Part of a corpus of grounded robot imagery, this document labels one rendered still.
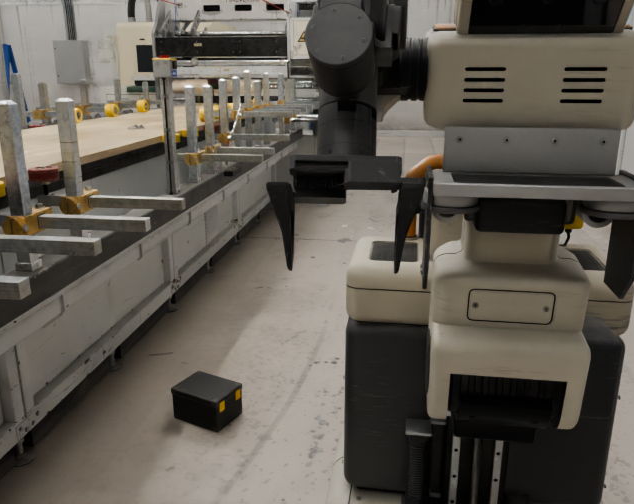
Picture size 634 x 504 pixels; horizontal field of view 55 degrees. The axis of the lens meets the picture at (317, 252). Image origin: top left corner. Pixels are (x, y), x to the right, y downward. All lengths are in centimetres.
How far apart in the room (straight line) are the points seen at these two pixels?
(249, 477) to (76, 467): 54
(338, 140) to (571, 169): 39
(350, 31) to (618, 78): 45
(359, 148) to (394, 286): 65
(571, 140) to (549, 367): 32
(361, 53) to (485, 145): 36
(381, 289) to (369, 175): 66
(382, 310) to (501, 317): 33
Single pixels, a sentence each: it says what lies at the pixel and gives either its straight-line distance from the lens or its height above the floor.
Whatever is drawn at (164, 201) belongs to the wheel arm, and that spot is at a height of 82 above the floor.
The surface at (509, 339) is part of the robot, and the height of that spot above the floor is 80.
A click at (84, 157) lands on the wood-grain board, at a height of 89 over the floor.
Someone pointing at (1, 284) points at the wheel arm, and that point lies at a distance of 111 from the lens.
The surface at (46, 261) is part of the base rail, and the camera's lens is 172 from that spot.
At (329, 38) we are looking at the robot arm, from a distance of 53.
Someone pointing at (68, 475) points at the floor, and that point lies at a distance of 210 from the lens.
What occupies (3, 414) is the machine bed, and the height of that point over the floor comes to 19.
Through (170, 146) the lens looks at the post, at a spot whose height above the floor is 89.
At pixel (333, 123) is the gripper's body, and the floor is 113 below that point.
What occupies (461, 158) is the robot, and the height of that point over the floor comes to 106.
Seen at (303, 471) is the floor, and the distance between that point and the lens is 197.
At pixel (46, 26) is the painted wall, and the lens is 1362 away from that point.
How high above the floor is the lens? 117
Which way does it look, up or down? 17 degrees down
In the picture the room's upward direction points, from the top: straight up
